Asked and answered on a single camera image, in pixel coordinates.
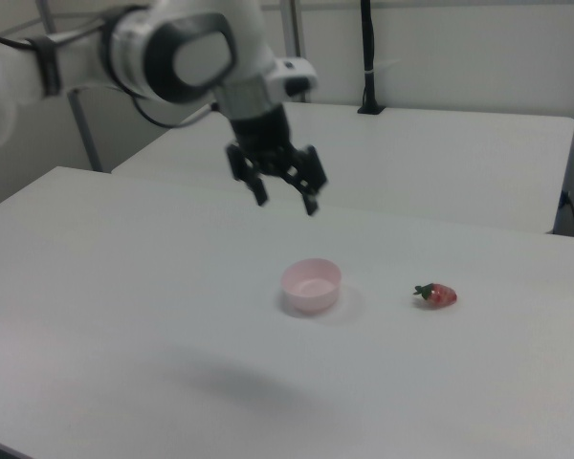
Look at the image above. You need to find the grey partition corner post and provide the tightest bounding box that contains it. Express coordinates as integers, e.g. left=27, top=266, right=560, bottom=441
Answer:
left=39, top=0, right=104, bottom=174

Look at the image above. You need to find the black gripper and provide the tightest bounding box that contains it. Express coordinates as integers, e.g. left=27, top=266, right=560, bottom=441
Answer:
left=225, top=103, right=329, bottom=218

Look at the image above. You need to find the black strap around arm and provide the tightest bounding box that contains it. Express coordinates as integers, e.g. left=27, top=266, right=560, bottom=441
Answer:
left=25, top=33, right=64, bottom=98

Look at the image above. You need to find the white side table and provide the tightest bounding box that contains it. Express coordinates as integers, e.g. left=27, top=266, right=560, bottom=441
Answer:
left=110, top=100, right=574, bottom=236

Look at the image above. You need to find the pink plastic bowl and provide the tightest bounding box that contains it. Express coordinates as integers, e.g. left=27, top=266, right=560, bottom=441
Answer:
left=280, top=257, right=342, bottom=316

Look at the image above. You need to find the black wall power cable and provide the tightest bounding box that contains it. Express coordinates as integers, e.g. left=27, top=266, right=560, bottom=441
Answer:
left=559, top=189, right=574, bottom=238

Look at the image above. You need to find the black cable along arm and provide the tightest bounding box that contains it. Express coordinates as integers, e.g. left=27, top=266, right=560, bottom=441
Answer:
left=0, top=28, right=221, bottom=131

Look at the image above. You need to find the red strawberry with green leaves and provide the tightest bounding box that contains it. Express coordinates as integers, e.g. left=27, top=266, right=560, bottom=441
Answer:
left=413, top=282, right=459, bottom=311

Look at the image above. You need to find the black camera pole with clamp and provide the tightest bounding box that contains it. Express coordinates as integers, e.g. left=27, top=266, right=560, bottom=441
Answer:
left=356, top=0, right=386, bottom=117

